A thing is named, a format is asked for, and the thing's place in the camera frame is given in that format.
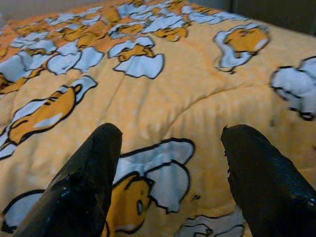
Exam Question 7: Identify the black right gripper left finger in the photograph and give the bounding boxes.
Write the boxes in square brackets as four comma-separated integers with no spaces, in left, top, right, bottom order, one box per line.
[11,122,123,237]

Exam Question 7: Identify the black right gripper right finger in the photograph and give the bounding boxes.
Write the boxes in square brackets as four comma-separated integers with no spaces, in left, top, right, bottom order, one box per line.
[220,124,316,237]

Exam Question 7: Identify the yellow cartoon egg blanket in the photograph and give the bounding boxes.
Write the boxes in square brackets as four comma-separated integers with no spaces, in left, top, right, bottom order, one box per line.
[0,0,316,237]

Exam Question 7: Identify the dark wardrobe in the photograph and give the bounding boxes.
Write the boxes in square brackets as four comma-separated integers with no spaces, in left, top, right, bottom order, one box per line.
[190,0,316,35]

